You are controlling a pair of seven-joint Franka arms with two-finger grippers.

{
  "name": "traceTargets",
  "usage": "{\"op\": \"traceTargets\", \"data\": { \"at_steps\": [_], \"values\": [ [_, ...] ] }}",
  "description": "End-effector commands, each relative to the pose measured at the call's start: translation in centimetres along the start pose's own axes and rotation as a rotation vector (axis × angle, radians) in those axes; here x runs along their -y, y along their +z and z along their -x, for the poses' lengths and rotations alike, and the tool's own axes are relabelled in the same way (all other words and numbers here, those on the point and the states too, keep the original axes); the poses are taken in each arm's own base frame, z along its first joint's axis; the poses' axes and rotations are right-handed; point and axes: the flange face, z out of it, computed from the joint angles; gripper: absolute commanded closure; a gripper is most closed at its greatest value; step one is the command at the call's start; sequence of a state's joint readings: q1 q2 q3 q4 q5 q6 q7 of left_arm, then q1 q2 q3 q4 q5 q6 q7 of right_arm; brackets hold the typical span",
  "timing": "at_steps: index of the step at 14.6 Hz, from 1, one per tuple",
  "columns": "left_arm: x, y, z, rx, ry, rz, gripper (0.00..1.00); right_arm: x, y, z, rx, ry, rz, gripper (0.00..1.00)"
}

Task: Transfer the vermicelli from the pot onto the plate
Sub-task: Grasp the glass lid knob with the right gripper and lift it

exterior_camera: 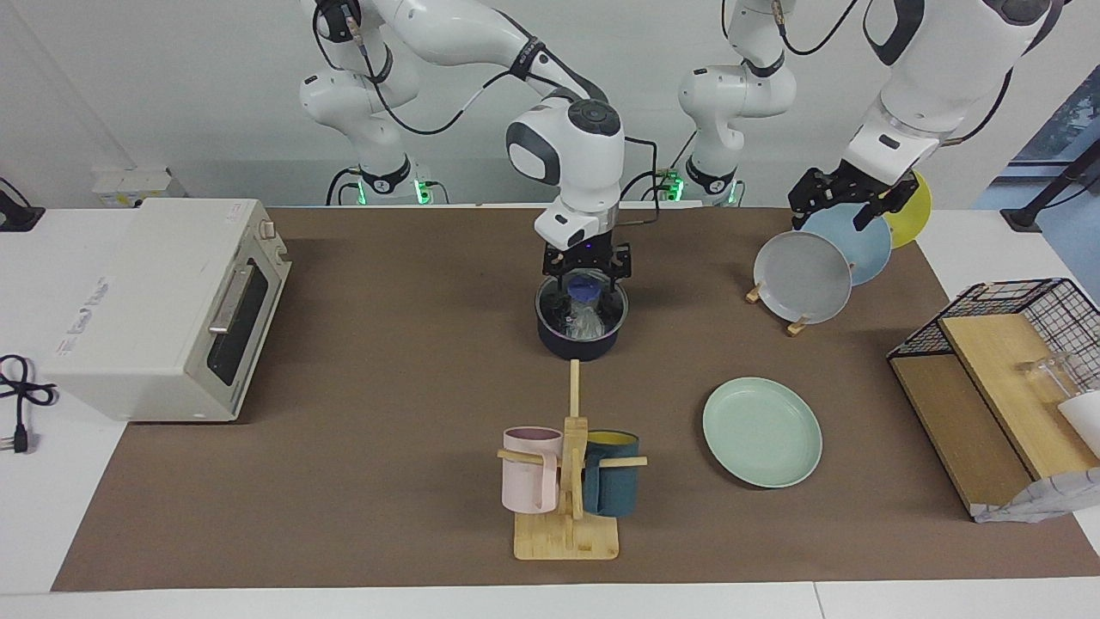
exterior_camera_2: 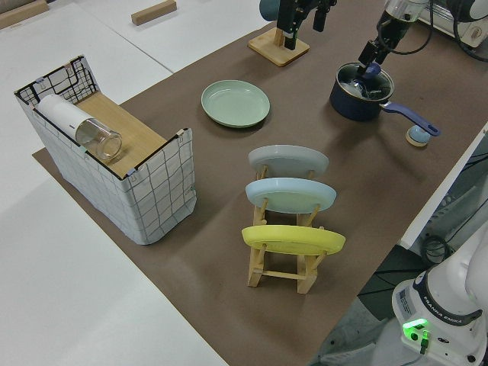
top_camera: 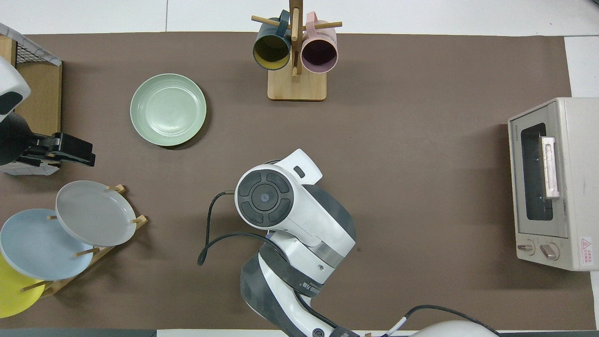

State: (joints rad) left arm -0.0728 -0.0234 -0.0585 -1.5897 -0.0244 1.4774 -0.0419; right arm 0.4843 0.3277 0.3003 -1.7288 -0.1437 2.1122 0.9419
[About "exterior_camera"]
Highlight glass lid blue knob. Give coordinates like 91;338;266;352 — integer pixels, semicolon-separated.
536;272;629;341

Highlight clear bag of vermicelli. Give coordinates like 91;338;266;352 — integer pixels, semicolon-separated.
563;301;615;339

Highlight light blue plate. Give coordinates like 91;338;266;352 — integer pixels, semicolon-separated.
801;203;893;286

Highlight yellow plate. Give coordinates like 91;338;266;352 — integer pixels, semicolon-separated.
883;170;932;250

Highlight grey plate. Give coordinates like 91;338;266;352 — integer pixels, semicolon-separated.
754;231;853;326

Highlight wooden plate rack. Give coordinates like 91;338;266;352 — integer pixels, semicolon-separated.
746;282;810;337

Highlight mint green plate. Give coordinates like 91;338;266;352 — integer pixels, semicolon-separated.
702;377;823;489

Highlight dark blue saucepan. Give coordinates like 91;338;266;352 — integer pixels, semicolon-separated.
535;275;630;362

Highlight black stand foot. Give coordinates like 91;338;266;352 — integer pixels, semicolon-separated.
999;142;1100;231

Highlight pink mug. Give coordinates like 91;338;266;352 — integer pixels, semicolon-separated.
502;426;564;515

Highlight dark teal mug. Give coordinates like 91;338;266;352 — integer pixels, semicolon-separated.
583;430;641;518

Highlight wooden step shelf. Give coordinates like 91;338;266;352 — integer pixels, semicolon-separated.
890;314;1100;517

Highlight clear glass cup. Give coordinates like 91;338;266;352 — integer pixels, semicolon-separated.
1018;352;1089;407

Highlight wooden mug stand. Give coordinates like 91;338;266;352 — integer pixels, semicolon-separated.
497;359;648;561

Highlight brown table mat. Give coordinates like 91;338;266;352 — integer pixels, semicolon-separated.
52;206;1100;592

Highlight white cup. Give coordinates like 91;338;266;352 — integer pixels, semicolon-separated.
1057;391;1100;457

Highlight grey patterned cloth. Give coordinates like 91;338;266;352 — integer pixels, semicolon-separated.
973;469;1100;524

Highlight white toaster oven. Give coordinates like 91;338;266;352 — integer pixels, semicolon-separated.
41;198;293;423

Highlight white power strip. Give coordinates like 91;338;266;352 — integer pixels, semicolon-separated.
92;168;186;209

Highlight black desk clamp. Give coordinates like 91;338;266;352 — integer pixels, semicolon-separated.
0;176;46;233

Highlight black base cable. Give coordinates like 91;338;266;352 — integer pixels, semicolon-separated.
619;129;699;204
326;167;364;207

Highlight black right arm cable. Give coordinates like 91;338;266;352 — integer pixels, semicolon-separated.
311;0;661;229

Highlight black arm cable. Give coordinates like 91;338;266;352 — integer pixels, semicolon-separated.
722;0;1015;147
311;0;661;229

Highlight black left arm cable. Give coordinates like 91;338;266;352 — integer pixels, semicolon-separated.
722;0;1015;147

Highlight black wire basket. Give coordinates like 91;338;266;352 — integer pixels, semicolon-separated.
887;278;1100;398

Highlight black power cable with plug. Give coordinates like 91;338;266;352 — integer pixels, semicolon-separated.
0;354;59;455

